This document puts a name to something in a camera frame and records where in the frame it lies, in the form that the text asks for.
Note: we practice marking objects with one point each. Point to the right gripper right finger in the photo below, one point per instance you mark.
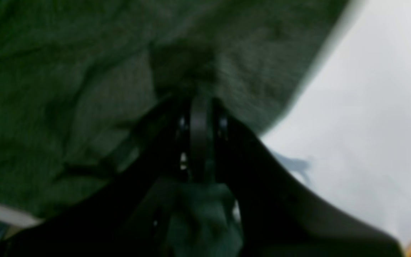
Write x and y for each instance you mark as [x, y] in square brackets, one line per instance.
[280, 217]

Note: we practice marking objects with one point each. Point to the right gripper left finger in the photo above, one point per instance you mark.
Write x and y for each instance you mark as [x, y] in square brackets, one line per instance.
[127, 218]

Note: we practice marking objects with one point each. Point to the dark green t-shirt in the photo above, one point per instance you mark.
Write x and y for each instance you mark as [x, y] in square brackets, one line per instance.
[77, 77]

